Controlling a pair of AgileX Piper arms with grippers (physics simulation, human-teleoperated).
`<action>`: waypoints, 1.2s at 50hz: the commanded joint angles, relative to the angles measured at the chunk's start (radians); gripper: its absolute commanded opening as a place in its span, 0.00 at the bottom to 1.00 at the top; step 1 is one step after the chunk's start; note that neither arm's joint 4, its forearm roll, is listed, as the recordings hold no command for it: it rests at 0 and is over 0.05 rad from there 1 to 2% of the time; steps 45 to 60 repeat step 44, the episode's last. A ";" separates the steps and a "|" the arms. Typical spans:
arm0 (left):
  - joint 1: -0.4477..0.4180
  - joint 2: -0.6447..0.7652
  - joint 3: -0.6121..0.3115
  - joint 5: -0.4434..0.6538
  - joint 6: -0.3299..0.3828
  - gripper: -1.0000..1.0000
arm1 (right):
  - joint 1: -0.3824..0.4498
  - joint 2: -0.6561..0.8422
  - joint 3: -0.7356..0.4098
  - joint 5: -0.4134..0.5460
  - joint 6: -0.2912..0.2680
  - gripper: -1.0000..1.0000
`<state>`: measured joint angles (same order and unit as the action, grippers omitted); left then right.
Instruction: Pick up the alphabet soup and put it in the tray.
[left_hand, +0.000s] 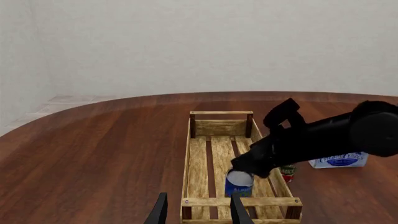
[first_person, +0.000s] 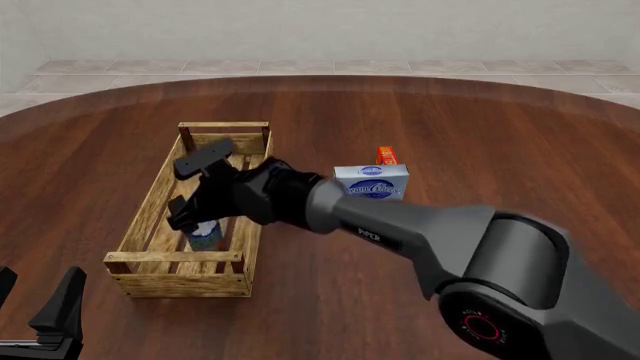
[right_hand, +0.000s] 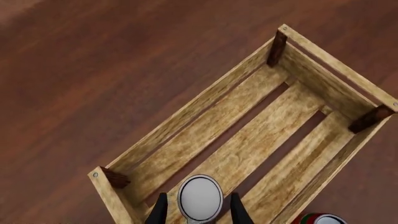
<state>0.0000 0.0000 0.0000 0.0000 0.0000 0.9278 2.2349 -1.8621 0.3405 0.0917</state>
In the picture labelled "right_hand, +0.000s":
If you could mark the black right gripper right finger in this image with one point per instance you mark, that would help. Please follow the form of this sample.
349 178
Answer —
238 212

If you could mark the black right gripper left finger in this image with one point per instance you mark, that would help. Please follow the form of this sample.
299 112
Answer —
159 213

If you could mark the wooden slat tray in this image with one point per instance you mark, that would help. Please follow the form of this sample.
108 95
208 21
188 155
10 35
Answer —
248 130

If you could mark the silver-topped tin can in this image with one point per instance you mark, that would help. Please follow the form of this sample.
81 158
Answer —
200 198

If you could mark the red and green tin can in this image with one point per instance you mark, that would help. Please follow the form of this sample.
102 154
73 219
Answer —
320 219

